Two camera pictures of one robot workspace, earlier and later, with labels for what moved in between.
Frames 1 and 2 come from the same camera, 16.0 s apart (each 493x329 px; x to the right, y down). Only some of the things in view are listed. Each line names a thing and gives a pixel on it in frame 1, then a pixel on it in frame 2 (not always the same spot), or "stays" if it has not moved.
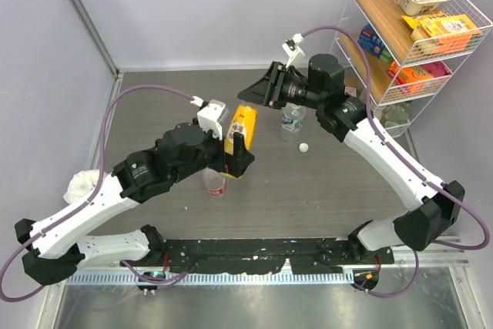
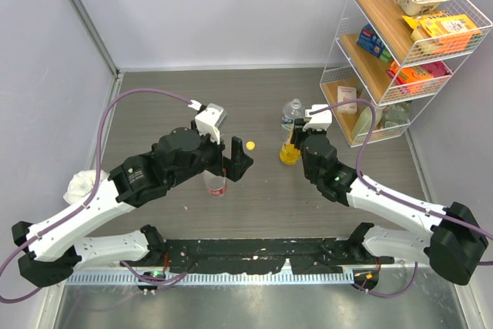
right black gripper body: x=288 y=88 -> x=300 y=133
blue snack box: x=370 y=40 stays
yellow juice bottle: x=244 y=122 -> x=289 y=155
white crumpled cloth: x=81 y=185 stays
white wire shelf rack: x=397 y=42 stays
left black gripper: x=234 y=164 stays
